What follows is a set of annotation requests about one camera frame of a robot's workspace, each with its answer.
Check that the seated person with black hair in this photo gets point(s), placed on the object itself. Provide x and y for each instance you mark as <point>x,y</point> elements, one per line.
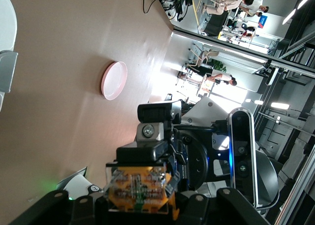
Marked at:
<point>221,77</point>

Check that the white lidded plastic box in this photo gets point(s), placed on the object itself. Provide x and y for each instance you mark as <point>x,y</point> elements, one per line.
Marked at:
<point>7,25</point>

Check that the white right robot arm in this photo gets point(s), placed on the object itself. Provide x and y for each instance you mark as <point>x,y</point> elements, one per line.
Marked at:
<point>78,185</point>

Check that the long ceiling light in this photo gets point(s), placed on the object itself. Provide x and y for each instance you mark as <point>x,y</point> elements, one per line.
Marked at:
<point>306,0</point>
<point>280,106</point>
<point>290,16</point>

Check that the beige chair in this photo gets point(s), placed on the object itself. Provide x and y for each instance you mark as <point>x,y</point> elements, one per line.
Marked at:
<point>206,55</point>

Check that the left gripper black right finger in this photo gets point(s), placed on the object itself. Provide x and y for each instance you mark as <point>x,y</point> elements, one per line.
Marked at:
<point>221,210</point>

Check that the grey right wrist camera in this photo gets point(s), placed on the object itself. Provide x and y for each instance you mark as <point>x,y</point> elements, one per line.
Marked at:
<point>242,148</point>

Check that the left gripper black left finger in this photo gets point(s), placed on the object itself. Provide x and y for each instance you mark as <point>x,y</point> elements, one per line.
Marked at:
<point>73,210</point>

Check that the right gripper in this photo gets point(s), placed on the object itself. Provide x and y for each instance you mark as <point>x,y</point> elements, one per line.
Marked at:
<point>197,161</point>

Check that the green potted plant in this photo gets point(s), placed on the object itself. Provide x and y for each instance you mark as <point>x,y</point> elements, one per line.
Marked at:
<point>219,66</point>

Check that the dark metal frame beam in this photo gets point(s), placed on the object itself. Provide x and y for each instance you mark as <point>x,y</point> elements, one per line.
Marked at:
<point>246,53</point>

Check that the blue sign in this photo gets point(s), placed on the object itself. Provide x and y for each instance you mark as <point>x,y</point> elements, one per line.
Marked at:
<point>262,22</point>

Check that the pink round plate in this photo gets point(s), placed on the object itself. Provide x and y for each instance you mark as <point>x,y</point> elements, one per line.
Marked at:
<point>115,81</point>

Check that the person in white shirt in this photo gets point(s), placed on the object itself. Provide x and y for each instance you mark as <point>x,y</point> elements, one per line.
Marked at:
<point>254,3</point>

